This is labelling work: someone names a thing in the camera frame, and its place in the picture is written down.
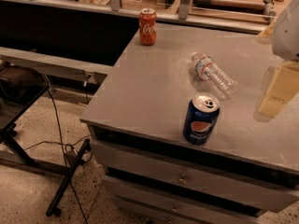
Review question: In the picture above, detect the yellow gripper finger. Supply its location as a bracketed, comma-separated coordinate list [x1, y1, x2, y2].
[258, 61, 299, 118]
[255, 20, 276, 45]

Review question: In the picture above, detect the white rounded gripper body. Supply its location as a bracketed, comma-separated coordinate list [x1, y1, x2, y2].
[272, 0, 299, 61]

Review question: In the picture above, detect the clear plastic water bottle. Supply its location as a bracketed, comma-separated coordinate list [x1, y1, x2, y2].
[192, 52, 237, 99]

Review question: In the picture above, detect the blue Pepsi can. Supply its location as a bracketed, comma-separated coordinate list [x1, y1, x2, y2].
[183, 92, 220, 146]

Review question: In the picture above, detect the grey drawer cabinet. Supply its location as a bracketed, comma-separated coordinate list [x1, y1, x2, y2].
[81, 24, 298, 224]

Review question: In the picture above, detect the red Coca-Cola can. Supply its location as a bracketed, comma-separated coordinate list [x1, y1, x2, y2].
[139, 7, 157, 46]

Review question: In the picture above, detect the black folding side table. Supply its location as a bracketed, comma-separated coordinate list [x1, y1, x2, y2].
[0, 63, 93, 217]

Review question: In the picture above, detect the dark bag on table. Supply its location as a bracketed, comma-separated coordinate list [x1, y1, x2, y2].
[0, 62, 45, 101]

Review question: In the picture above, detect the black floor cable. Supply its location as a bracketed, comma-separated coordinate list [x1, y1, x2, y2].
[23, 89, 92, 224]

